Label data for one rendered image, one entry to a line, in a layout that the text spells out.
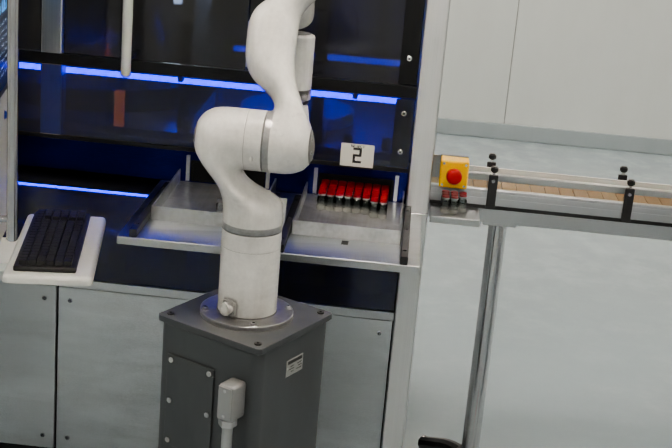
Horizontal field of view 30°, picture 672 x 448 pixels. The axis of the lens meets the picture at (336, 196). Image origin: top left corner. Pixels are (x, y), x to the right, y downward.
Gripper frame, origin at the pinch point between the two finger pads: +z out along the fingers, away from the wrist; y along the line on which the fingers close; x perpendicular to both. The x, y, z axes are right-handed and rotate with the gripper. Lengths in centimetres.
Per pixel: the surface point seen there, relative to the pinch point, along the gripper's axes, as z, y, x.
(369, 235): 13.8, -17.5, -14.4
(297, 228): 13.9, -8.5, 0.3
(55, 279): 24, -2, 57
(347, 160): 2.9, 8.7, -21.1
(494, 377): 103, 66, -119
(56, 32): -23, 49, 44
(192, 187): 15.3, 32.2, 11.5
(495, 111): 86, 366, -319
